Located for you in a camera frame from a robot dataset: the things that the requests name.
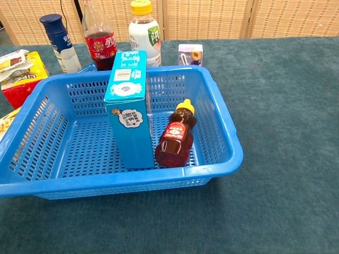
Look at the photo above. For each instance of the bear-shaped honey bottle yellow cap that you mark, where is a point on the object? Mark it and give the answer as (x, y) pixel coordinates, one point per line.
(173, 148)

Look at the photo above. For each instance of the blue carton box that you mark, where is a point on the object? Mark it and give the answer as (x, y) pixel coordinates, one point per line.
(132, 132)

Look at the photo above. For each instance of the yellow and red snack bag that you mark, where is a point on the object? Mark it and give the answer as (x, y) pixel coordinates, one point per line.
(21, 90)

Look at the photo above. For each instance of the white snack packet fruit picture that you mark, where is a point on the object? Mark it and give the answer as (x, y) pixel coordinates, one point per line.
(13, 66)

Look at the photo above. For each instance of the blue perforated plastic basket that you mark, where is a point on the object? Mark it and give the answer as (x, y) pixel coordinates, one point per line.
(79, 148)

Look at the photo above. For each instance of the small purple drink carton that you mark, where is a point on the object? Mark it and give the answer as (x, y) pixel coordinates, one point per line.
(190, 54)

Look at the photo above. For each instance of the white drink bottle yellow cap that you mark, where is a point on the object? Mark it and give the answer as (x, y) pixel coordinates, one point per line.
(144, 37)

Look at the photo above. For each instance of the cola bottle red label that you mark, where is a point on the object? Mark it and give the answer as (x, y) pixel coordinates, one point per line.
(99, 45)

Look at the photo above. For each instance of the teal table cloth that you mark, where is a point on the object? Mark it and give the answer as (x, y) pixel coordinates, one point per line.
(278, 158)

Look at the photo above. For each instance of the woven bamboo folding screen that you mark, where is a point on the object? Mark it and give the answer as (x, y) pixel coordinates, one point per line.
(219, 21)

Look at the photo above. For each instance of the white bottle navy blue cap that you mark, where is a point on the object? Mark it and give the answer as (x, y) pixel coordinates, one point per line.
(63, 50)

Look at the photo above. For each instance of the yellow cracker pack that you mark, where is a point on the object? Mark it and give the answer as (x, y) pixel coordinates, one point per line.
(6, 123)

